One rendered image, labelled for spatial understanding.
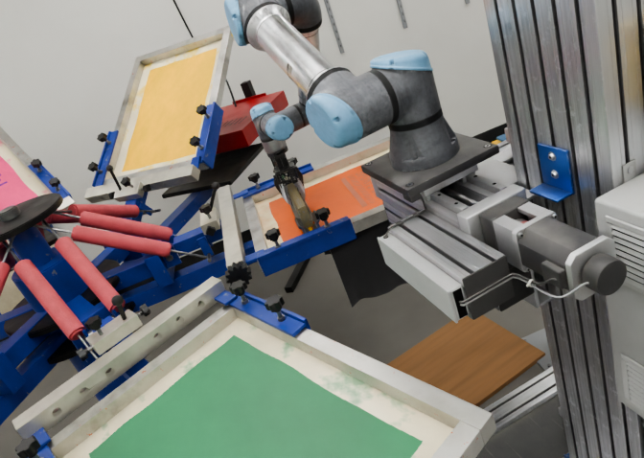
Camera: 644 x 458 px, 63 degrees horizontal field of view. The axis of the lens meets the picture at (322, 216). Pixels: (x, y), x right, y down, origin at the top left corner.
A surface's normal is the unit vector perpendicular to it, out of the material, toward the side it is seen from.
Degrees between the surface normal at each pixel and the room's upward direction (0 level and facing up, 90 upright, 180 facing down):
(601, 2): 90
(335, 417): 0
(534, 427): 0
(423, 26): 90
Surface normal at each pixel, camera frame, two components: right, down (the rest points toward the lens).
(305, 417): -0.33, -0.84
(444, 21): 0.22, 0.37
